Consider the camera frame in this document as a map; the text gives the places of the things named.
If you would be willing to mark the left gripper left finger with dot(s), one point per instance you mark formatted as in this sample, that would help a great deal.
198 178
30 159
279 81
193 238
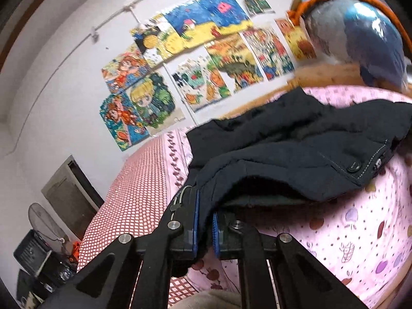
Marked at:
135 272

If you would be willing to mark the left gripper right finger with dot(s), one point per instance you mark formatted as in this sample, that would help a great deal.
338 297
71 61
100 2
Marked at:
277 271

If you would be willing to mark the black large garment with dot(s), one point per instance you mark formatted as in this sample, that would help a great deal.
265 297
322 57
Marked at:
293 150

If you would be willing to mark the orange toy block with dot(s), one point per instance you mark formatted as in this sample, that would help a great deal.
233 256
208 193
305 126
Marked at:
74 257

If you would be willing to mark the pink apple print quilt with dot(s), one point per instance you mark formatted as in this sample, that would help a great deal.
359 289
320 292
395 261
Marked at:
363 238

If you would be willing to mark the black storage crate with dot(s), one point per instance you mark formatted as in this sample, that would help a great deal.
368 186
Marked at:
31 252

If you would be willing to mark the red white checkered quilt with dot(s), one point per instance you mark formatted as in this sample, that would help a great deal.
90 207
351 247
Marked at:
140 193

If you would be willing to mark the grey electric fan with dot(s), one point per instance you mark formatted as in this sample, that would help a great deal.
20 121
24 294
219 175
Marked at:
45 226

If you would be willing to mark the diving girl drawing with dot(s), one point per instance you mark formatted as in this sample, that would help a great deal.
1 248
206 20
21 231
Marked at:
123 121

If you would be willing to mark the blond boy drawing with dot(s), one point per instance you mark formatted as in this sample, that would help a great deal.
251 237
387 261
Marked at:
155 104

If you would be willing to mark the orange hair girl drawing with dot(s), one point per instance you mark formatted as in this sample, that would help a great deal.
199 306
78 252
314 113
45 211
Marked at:
125 70

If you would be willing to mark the fruit drinks drawing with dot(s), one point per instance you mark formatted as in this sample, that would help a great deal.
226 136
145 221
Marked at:
197 78

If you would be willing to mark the yellow bear drawing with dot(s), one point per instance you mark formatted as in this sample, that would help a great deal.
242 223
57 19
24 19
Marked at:
297 41

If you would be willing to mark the orange green landscape drawing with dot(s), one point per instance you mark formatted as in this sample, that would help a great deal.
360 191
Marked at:
232 57

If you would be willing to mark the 2024 dragon drawing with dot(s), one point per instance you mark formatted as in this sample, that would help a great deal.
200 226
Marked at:
269 51

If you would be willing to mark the sun and moon drawing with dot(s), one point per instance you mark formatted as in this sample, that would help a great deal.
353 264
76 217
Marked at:
157 40

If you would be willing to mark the orange blue storage bag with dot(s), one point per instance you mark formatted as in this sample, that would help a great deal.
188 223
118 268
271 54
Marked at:
303 8

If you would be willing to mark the blue grey bagged bedding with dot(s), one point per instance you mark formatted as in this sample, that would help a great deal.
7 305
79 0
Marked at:
352 31

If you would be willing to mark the blue yellow sea drawing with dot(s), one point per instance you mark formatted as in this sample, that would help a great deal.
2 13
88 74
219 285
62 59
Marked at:
200 21

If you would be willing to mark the grey wall cabinet door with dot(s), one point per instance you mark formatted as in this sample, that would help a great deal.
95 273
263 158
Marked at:
73 197

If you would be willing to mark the wooden bed frame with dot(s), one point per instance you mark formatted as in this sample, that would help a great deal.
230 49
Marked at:
337 85

